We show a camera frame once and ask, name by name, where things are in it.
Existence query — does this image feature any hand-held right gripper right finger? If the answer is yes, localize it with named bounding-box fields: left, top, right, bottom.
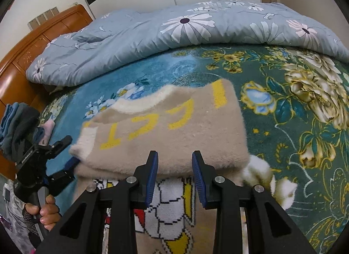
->
left=192, top=150, right=317, bottom=254

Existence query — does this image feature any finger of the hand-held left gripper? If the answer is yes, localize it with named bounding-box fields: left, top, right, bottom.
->
left=46, top=135, right=73, bottom=159
left=50, top=156, right=80, bottom=189

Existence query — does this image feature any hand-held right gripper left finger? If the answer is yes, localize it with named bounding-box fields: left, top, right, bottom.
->
left=35, top=150, right=159, bottom=254

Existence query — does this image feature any beige fuzzy sweater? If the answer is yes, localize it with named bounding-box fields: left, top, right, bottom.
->
left=69, top=79, right=250, bottom=254

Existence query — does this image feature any person's left hand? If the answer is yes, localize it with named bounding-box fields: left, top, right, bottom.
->
left=22, top=195, right=61, bottom=231

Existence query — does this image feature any pink cloth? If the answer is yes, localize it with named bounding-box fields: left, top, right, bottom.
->
left=40, top=121, right=55, bottom=146

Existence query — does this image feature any dark grey cloth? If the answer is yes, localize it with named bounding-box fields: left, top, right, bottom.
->
left=3, top=103, right=41, bottom=159

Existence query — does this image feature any blue folded cloth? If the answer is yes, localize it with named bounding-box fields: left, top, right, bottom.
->
left=0, top=102, right=22, bottom=147

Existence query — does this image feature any floral patterned cloth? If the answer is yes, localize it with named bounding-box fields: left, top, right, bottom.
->
left=0, top=181, right=37, bottom=254

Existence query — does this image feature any teal floral blanket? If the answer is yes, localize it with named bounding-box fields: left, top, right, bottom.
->
left=38, top=45, right=349, bottom=254

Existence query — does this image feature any wooden headboard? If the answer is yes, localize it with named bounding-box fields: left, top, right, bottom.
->
left=0, top=4, right=94, bottom=179

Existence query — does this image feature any light blue daisy quilt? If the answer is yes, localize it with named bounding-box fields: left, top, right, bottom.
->
left=26, top=0, right=349, bottom=88

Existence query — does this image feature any grey wall panel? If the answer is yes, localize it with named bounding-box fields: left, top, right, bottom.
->
left=27, top=6, right=60, bottom=29

